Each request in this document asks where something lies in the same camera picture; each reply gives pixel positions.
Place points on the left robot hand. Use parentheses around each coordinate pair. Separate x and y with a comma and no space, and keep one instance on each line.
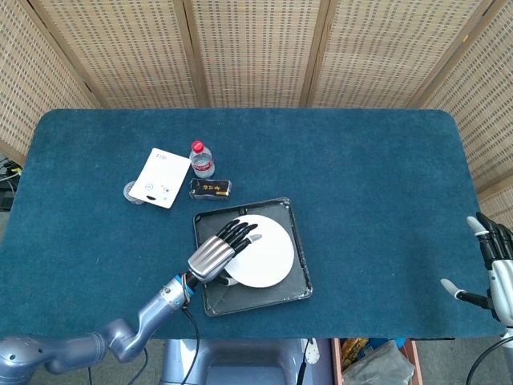
(212,256)

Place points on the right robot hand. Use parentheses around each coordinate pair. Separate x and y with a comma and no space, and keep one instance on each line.
(501,280)

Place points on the white round plate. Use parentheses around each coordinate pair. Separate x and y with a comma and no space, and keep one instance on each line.
(268,256)

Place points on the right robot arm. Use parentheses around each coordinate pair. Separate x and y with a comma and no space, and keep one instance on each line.
(510,331)

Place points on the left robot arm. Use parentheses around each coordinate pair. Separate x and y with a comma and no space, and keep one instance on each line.
(156,309)

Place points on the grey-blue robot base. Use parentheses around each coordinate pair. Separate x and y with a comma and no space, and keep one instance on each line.
(240,361)

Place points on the black square plastic tray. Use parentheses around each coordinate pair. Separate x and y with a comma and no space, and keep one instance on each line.
(256,301)

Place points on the black rectangular carton box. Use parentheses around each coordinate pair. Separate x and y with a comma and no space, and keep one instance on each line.
(210,188)

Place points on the clear cola bottle red cap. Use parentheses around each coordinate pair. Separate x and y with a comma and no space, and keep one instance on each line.
(201,162)

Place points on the white oval tag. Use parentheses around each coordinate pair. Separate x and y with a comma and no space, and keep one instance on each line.
(311,353)

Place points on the clear plastic bag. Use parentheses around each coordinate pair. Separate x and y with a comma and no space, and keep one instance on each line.
(380,365)

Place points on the red-brown wooden crate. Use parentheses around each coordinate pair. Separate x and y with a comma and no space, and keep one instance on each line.
(336,361)

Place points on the blue table cloth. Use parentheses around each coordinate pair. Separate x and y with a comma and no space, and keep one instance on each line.
(360,180)

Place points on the woven bamboo folding screen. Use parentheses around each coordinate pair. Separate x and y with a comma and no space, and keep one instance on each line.
(256,52)

